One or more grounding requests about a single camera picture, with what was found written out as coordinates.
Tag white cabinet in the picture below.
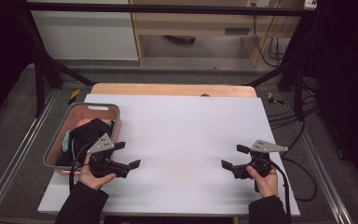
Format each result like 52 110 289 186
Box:
26 0 139 62

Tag black metal stand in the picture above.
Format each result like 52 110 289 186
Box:
18 12 96 118
243 15 321 120

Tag black metal crossbar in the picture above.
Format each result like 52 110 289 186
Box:
24 1 316 17

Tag left hand-held gripper black cable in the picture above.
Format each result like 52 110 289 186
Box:
68 141 96 194

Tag black and green t-shirt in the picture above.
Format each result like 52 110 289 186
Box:
55 118 116 167

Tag hand-held gripper black cable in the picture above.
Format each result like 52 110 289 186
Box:
68 141 96 194
268 160 293 224

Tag light wooden desk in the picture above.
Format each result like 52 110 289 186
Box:
129 0 306 68

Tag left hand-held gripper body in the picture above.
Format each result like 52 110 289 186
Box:
86 133 131 179

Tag person's left hand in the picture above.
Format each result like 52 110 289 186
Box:
78 154 117 191

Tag right hand-held gripper black cable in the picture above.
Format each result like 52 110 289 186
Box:
268 160 293 224

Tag person's right hand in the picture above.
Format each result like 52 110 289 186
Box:
245 165 279 199

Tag black floor cables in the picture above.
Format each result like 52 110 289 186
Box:
267 83 321 203

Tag pink basin with grey rim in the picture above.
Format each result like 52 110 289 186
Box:
42 103 122 178

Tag aluminium floor rail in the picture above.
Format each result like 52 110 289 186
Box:
292 124 353 224
0 90 59 224

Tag black hanging cables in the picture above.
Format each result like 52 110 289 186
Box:
252 13 285 68

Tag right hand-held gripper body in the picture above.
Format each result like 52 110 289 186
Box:
231 139 289 193

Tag black curtain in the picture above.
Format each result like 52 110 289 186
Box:
0 0 41 132
310 0 358 188

